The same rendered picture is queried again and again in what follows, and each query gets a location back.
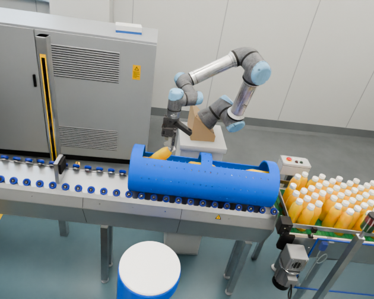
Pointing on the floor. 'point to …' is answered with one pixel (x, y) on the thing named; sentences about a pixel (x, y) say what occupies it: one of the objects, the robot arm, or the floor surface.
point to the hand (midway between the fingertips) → (172, 147)
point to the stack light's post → (339, 266)
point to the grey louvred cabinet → (68, 86)
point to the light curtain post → (50, 104)
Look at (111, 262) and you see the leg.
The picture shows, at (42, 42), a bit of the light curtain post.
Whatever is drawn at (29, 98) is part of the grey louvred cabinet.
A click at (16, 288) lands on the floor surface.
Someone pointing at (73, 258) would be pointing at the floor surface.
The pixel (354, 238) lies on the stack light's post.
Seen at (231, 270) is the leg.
